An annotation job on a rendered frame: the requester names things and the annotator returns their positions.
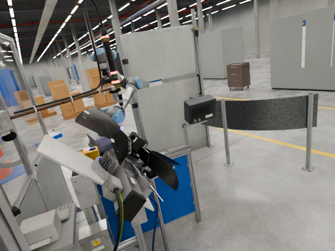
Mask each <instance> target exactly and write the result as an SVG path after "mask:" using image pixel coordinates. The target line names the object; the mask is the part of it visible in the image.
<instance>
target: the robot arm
mask: <svg viewBox="0 0 335 251"><path fill-rule="evenodd" d="M111 51H112V55H113V59H116V57H117V54H116V52H115V51H114V50H111ZM104 52H105V51H104V48H97V49H96V53H97V57H98V61H99V65H100V70H101V71H102V76H103V77H102V83H101V87H102V89H105V88H106V86H105V85H104V84H111V83H112V77H111V72H110V68H109V64H108V60H107V63H106V59H107V58H105V55H106V54H105V53H104ZM106 57H107V56H106ZM90 58H91V60H92V61H93V62H97V61H96V57H95V53H92V54H91V55H90ZM107 64H108V68H107ZM108 69H109V73H108ZM116 72H117V76H118V80H120V85H121V87H122V88H124V89H125V91H124V93H123V94H122V97H123V98H126V101H125V102H123V104H124V105H123V109H124V115H123V111H122V108H121V106H120V105H119V103H117V104H116V106H113V107H112V109H111V110H109V109H108V108H102V109H101V110H103V111H104V112H105V113H106V114H107V115H109V116H110V117H111V118H112V119H113V120H114V121H115V122H116V123H118V124H120V123H122V122H123V121H124V120H125V116H126V114H125V109H126V107H127V105H128V103H129V102H130V100H131V98H132V96H133V95H134V93H136V92H137V91H138V89H141V88H142V87H143V82H142V80H141V78H140V77H128V78H126V77H124V76H123V75H120V73H119V72H118V71H116ZM109 74H110V76H109ZM112 85H113V84H111V86H112Z"/></svg>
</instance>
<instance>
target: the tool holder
mask: <svg viewBox="0 0 335 251"><path fill-rule="evenodd" d="M110 88H111V89H110V90H109V93H110V94H112V96H113V100H114V101H115V103H121V102H125V101H126V98H123V99H122V100H119V96H118V90H116V87H115V86H113V87H110Z"/></svg>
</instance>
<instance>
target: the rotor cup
mask: <svg viewBox="0 0 335 251"><path fill-rule="evenodd" d="M128 137H129V138H131V154H128V155H127V156H126V157H127V158H129V159H131V160H133V161H135V162H138V160H139V157H138V156H137V154H138V153H140V151H141V147H144V146H145V145H146V146H147V145H148V141H147V140H145V139H144V138H143V137H142V136H140V135H139V134H137V133H136V132H134V131H133V132H131V134H130V135H129V136H128ZM136 137H137V139H136V140H135V138H136ZM140 137H141V138H140ZM134 140H135V142H133V141H134ZM146 146H145V147H146ZM145 147H144V148H145Z"/></svg>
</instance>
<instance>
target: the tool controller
mask: <svg viewBox="0 0 335 251"><path fill-rule="evenodd" d="M215 108H216V98H215V97H213V96H212V95H210V94H209V95H205V96H201V97H197V98H193V99H189V100H185V101H184V119H185V120H186V121H187V122H188V123H189V124H190V125H191V124H194V123H198V122H201V121H204V120H208V119H211V118H214V117H215Z"/></svg>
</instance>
